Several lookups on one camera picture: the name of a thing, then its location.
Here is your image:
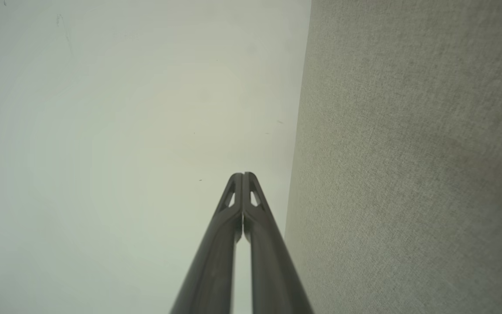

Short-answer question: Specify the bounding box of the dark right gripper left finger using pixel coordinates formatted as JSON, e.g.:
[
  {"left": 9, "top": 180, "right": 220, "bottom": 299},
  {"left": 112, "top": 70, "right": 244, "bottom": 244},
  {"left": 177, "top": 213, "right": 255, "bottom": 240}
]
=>
[{"left": 170, "top": 173, "right": 244, "bottom": 314}]

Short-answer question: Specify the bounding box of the grey fabric sofa cushion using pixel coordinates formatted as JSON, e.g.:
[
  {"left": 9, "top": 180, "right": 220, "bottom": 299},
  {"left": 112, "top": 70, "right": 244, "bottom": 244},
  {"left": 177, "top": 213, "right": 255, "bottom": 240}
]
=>
[{"left": 283, "top": 0, "right": 502, "bottom": 314}]

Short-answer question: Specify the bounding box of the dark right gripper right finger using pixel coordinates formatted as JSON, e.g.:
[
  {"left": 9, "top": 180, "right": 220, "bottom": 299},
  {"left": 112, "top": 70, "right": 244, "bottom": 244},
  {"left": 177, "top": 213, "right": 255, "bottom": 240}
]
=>
[{"left": 242, "top": 172, "right": 315, "bottom": 314}]

